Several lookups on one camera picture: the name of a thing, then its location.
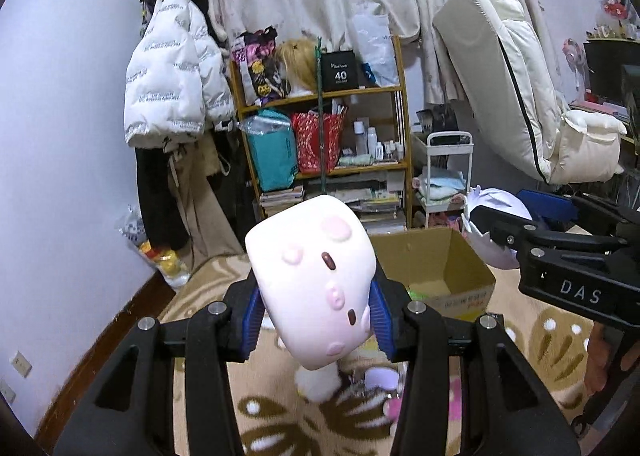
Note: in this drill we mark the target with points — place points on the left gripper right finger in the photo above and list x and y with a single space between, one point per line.
506 409

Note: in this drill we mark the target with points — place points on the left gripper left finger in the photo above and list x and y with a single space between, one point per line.
128 409

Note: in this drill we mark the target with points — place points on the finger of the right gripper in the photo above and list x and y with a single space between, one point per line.
504 229

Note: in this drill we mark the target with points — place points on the pink pig plush cube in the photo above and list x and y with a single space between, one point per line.
314 264

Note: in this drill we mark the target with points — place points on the green tissue pack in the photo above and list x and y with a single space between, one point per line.
416 295

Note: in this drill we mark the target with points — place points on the person's right hand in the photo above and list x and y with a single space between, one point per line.
599 351

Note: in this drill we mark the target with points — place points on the cardboard box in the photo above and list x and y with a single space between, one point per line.
440 263

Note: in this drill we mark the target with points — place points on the white rolling cart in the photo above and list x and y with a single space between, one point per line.
443 163

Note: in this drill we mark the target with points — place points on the beige patterned blanket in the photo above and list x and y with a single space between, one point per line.
275 420

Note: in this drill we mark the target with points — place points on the plastic bag with toys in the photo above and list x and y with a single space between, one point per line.
164 260

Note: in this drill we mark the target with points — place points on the cream folded mattress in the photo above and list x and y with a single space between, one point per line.
501 66

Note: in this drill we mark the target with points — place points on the wooden shelf unit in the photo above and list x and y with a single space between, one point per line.
399 121

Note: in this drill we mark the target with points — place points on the red patterned gift bag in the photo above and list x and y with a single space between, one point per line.
305 127

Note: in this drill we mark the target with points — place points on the clear plastic bag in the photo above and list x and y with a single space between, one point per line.
373 45

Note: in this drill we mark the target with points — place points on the black box with 40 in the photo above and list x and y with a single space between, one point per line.
338 71

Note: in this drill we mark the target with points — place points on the stack of books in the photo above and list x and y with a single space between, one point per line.
274 202

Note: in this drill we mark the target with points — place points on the teal bag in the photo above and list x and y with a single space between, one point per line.
270 136

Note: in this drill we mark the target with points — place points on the beige trench coat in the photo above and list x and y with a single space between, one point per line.
209 232

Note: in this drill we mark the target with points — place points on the green thin pole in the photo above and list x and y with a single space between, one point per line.
321 140

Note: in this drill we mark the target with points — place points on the blonde wig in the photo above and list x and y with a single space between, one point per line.
297 58

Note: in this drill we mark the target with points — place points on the anime snack bag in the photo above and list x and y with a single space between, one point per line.
255 55

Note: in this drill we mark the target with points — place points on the white puffer jacket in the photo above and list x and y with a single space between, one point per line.
176 85

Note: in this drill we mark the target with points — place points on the wall socket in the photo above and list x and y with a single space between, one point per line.
7 392
21 364

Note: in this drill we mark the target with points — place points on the wall socket lower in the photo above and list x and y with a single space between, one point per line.
7 392

